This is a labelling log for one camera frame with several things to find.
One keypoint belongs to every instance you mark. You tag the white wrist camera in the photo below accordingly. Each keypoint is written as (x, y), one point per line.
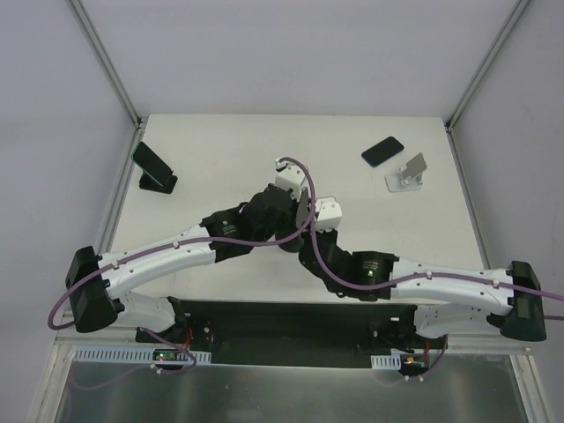
(289, 176)
(328, 214)

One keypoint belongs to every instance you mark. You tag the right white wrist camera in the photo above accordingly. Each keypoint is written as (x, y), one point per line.
(328, 214)

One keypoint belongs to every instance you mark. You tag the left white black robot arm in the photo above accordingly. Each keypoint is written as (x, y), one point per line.
(103, 287)

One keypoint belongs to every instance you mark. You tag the silver metal phone stand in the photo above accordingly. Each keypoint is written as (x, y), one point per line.
(408, 177)

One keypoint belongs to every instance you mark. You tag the left aluminium frame post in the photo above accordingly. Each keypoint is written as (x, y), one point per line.
(101, 55)

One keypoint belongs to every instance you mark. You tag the aluminium frame post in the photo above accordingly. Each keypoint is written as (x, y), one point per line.
(508, 26)
(101, 55)

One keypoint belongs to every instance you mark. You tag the white cable duct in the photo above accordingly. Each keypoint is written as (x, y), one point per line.
(139, 355)
(386, 362)

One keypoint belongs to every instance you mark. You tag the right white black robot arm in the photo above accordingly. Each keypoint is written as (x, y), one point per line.
(460, 301)

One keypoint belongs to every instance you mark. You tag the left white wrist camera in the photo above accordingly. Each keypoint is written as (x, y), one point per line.
(289, 176)

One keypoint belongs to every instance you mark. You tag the blue phone top right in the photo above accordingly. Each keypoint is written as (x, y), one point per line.
(382, 151)

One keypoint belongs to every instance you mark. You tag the right white cable duct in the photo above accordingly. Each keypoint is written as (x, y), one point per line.
(386, 362)

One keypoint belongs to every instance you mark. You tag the black stand far left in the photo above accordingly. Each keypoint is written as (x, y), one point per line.
(148, 183)

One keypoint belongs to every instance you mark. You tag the right aluminium frame post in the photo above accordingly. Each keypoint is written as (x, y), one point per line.
(508, 26)

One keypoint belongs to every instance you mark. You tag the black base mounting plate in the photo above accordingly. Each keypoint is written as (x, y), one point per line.
(333, 335)

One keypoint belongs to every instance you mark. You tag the black round-base phone holder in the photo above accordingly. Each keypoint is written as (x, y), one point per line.
(291, 246)

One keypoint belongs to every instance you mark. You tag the left white cable duct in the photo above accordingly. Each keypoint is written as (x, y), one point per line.
(139, 355)

